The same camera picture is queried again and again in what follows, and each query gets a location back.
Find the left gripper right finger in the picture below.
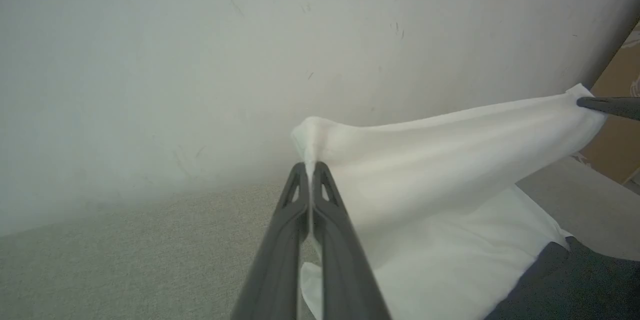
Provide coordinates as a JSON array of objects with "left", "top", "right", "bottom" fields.
[{"left": 312, "top": 162, "right": 392, "bottom": 320}]

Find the black and white shirt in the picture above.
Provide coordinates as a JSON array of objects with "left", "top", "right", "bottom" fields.
[{"left": 290, "top": 83, "right": 640, "bottom": 320}]

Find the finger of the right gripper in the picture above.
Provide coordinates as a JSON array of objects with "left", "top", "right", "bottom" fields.
[{"left": 576, "top": 96, "right": 640, "bottom": 122}]

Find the brown cardboard box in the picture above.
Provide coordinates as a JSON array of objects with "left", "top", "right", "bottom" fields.
[{"left": 580, "top": 20, "right": 640, "bottom": 186}]

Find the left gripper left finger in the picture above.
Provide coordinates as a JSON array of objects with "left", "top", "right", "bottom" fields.
[{"left": 231, "top": 162, "right": 312, "bottom": 320}]

